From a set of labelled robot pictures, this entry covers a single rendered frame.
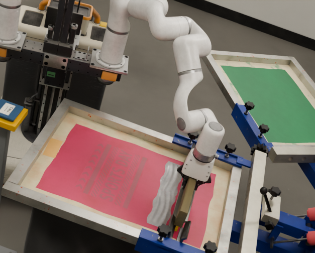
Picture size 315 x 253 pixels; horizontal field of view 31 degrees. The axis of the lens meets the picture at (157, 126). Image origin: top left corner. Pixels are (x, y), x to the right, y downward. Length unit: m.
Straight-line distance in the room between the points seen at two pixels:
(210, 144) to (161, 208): 0.32
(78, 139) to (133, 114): 1.85
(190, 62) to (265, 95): 1.04
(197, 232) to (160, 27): 0.73
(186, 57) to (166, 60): 2.87
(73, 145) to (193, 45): 0.62
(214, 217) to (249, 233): 0.18
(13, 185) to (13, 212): 1.25
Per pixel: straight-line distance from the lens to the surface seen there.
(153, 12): 2.02
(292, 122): 2.81
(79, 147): 2.20
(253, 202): 2.12
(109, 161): 2.17
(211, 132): 1.88
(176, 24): 2.03
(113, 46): 2.31
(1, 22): 2.33
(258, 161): 2.31
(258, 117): 2.73
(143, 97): 4.26
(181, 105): 1.90
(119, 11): 2.23
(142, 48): 4.86
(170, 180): 2.17
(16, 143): 3.19
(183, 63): 1.94
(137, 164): 2.20
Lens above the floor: 2.39
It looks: 37 degrees down
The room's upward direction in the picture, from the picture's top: 19 degrees clockwise
